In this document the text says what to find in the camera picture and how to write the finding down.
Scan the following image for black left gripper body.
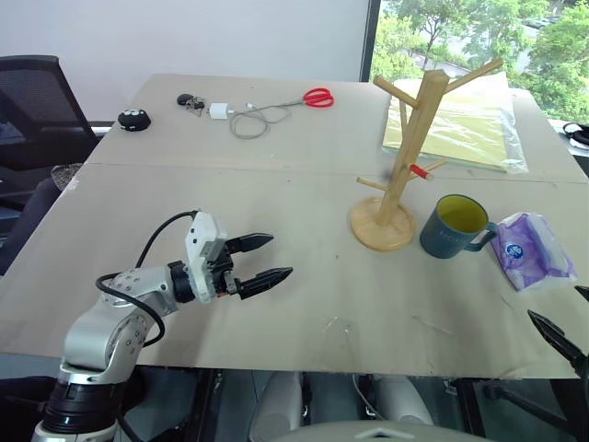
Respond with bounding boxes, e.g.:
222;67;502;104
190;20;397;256
209;239;243;300

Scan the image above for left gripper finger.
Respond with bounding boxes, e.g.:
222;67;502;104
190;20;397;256
228;233;276;255
237;265;295;301

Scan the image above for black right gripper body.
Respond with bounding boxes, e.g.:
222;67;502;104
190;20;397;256
569;352;589;392

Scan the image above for blue mug yellow inside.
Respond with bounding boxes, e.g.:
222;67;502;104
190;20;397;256
418;193;499;260

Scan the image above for wooden mug tree stand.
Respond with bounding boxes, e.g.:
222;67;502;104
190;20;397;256
350;58;505;252

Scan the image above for purple tissue pack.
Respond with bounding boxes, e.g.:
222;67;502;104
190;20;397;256
490;212;579;293

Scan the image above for black stand under table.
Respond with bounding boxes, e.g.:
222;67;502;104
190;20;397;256
459;377;589;442

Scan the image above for white robot left leg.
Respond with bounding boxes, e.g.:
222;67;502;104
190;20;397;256
250;370;305;442

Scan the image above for white robot leg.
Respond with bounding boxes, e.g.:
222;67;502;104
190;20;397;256
250;370;305;442
372;375;433;427

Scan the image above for black headphones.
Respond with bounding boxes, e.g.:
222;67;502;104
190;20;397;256
561;122;589;151

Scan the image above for black key bunch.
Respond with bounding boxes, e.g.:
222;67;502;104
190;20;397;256
176;93;207;114

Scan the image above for white robot right leg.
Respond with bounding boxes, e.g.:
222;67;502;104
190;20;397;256
372;375;433;427

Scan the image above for black round pouch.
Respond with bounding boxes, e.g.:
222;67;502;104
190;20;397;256
117;108;152;132

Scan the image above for grey robot torso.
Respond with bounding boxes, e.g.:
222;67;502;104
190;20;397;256
275;416;502;442

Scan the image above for yellow sheets in plastic bag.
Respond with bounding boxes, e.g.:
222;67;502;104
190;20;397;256
380;76;530;175

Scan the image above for black mesh office chair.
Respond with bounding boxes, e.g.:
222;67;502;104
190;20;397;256
0;54;116;213

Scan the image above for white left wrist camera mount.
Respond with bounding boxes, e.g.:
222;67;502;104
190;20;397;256
183;210;229;305

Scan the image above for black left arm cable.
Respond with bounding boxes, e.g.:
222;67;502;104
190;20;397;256
95;210;167;347

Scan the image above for grey charging cable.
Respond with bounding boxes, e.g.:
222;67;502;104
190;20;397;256
229;101;295;139

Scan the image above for white cable under table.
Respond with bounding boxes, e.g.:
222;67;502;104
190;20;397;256
352;373;387;420

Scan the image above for red handled scissors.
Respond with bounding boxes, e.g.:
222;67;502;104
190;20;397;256
275;87;336;111

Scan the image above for dark window frame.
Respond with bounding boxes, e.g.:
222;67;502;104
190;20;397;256
358;0;383;83

